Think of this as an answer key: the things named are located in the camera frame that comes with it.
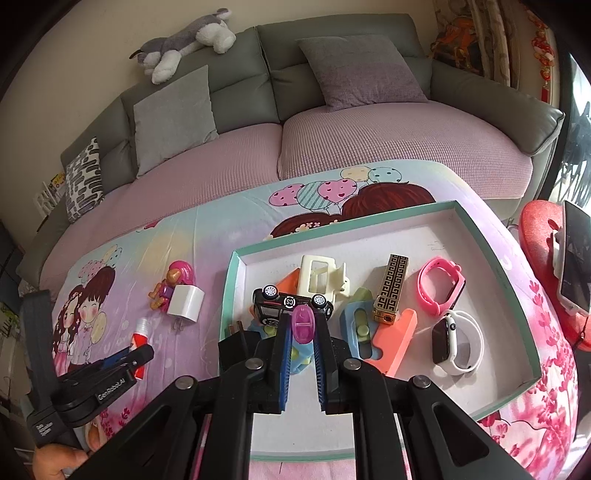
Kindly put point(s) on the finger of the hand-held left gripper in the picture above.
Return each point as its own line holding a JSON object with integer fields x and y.
{"x": 122, "y": 376}
{"x": 99, "y": 369}

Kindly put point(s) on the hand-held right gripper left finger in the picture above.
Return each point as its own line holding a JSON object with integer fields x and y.
{"x": 286, "y": 364}

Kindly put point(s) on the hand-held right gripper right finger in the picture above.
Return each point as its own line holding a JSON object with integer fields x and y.
{"x": 321, "y": 369}

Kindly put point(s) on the red and white tube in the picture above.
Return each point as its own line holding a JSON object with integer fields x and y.
{"x": 140, "y": 340}

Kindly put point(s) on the purple oval-topped lighter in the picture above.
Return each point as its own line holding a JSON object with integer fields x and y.
{"x": 304, "y": 325}

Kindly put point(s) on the black toy car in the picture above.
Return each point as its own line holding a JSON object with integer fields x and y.
{"x": 272, "y": 309}

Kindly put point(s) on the cream plastic holder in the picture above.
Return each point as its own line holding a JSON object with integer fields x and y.
{"x": 307, "y": 281}

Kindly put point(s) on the gold patterned lighter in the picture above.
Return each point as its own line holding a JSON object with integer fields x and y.
{"x": 390, "y": 286}

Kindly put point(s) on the pink watch band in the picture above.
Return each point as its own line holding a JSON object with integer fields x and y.
{"x": 424, "y": 288}

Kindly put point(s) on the teal-rimmed box lid tray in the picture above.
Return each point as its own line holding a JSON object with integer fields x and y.
{"x": 415, "y": 230}

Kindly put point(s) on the person's left hand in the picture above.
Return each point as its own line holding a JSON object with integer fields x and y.
{"x": 57, "y": 464}

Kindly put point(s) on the white charger plug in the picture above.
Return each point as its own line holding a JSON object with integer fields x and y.
{"x": 184, "y": 302}

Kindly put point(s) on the pink toy figure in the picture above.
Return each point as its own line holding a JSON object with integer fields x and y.
{"x": 178, "y": 272}

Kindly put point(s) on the white smartwatch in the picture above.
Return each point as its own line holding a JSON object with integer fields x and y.
{"x": 443, "y": 337}

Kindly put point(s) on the white rack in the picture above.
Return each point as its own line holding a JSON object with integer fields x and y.
{"x": 46, "y": 198}

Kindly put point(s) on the black and white patterned pillow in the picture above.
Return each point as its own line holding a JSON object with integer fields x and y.
{"x": 83, "y": 180}

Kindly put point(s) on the red stool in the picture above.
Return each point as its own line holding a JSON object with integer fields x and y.
{"x": 535, "y": 240}

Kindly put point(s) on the grey cushion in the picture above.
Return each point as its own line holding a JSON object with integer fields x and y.
{"x": 175, "y": 115}

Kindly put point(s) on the white phone stand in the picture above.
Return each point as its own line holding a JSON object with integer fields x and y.
{"x": 558, "y": 251}

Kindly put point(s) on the smartphone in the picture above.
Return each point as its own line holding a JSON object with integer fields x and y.
{"x": 575, "y": 258}

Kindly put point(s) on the purple-grey cushion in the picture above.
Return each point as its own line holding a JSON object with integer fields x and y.
{"x": 360, "y": 74}

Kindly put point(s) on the grey and white plush dog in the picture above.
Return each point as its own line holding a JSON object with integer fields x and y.
{"x": 184, "y": 39}

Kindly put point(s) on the grey sofa with pink cover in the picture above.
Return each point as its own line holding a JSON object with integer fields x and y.
{"x": 332, "y": 25}

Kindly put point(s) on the red knot decoration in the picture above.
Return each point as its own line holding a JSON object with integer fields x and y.
{"x": 545, "y": 60}

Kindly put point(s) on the patterned curtain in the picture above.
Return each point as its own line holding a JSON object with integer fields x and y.
{"x": 494, "y": 27}

